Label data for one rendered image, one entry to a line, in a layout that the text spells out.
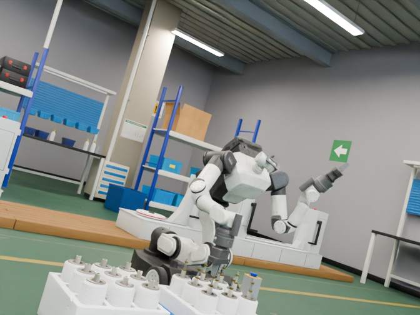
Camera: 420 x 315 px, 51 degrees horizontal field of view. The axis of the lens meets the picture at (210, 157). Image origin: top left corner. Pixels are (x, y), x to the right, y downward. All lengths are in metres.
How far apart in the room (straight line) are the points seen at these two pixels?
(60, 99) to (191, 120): 2.24
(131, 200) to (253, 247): 2.35
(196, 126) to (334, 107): 2.77
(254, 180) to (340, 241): 5.58
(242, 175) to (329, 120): 6.41
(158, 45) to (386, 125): 4.46
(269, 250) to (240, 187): 2.81
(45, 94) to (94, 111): 0.87
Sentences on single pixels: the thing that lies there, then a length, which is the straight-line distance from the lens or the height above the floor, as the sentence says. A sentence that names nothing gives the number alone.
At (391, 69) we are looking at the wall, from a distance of 8.32.
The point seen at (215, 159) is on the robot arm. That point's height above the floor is 0.86.
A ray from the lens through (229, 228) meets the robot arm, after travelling 1.95.
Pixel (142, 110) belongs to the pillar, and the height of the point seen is 1.82.
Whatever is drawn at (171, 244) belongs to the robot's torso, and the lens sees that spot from 2.79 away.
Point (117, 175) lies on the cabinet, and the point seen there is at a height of 0.49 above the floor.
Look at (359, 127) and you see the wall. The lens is 8.23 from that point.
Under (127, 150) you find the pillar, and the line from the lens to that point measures 8.49.
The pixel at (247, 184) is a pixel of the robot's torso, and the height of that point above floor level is 0.78.
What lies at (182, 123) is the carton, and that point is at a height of 1.63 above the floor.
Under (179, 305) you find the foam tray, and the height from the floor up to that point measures 0.16.
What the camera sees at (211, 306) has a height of 0.21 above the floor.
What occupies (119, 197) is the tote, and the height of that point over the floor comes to 0.22.
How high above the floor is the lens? 0.70
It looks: 4 degrees up
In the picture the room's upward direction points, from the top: 16 degrees clockwise
